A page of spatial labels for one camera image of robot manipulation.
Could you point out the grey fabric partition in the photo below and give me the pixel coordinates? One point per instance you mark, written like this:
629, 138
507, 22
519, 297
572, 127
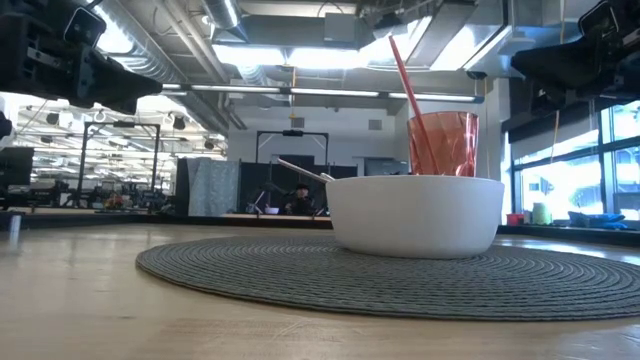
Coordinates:
214, 187

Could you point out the black window frame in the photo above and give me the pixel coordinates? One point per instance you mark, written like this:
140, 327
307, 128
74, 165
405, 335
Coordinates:
605, 150

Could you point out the person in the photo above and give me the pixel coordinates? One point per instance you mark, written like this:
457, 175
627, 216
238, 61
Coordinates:
300, 202

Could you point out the white bowl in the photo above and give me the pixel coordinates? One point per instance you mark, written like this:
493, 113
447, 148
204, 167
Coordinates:
415, 215

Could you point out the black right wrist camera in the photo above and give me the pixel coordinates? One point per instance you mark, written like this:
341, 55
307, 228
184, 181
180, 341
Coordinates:
599, 19

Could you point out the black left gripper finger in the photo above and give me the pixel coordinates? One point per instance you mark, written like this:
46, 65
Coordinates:
120, 82
117, 105

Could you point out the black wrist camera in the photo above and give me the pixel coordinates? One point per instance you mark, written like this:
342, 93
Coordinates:
599, 19
85, 25

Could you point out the yellow-green roll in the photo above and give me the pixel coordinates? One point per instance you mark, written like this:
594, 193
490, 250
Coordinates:
541, 214

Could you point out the long ceiling light strip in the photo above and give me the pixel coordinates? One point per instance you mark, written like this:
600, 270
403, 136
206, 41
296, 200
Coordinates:
330, 92

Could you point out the blue cloth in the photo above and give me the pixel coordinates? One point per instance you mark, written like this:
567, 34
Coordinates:
595, 220

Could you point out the orange translucent plastic cup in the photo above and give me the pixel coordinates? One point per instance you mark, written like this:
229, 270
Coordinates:
450, 145

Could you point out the red box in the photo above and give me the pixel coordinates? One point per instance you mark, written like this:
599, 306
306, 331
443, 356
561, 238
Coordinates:
515, 219

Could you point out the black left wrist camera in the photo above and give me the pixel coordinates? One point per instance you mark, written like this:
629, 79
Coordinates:
85, 25

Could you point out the silver metal fork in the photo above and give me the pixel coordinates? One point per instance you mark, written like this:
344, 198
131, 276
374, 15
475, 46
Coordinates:
300, 170

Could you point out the round grey woven placemat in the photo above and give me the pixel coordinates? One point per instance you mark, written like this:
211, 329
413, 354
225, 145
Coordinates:
300, 280

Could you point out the black robot station frame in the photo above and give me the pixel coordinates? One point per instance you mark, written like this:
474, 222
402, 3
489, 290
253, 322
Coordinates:
82, 160
292, 133

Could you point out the black partition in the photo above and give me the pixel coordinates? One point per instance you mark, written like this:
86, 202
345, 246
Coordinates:
260, 182

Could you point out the silver ventilation duct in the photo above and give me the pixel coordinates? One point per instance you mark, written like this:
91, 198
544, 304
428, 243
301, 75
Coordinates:
222, 12

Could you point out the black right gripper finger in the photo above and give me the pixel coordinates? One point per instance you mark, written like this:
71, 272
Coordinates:
549, 100
560, 62

